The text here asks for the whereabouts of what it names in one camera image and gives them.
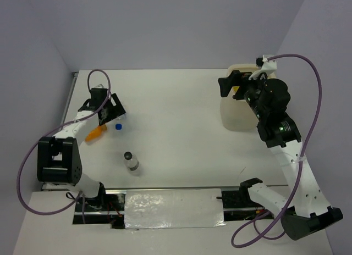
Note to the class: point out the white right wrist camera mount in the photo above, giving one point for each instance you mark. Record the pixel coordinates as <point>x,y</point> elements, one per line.
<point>264,66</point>

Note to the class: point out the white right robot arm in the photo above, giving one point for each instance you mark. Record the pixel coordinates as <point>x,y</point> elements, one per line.
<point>306,210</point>

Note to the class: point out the orange juice bottle lying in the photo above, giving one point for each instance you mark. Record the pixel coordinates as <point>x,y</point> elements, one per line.
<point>96,133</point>

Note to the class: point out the metal rail with electronics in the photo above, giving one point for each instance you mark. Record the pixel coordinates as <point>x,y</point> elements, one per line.
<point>112,214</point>

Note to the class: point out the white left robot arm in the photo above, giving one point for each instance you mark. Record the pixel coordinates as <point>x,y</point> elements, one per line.
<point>58,157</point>

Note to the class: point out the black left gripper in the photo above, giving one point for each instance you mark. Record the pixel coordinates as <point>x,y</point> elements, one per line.
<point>117,110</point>

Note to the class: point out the silver foil sheet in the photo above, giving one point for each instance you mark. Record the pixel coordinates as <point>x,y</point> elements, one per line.
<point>170,209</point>

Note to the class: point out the beige plastic bin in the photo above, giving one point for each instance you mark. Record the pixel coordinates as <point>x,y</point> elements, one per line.
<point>237,115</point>

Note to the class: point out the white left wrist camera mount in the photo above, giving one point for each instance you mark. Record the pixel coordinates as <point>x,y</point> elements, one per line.
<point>100,86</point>

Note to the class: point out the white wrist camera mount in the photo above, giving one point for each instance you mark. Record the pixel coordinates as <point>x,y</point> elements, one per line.
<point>264,66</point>
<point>100,86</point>

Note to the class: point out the clear Pepsi-label bottle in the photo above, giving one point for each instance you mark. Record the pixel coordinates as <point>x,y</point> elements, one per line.
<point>119,122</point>

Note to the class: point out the clear bottle black cap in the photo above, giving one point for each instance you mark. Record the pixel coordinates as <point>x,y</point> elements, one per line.
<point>132,163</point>

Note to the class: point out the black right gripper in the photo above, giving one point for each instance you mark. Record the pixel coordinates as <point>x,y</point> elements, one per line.
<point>237,78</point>

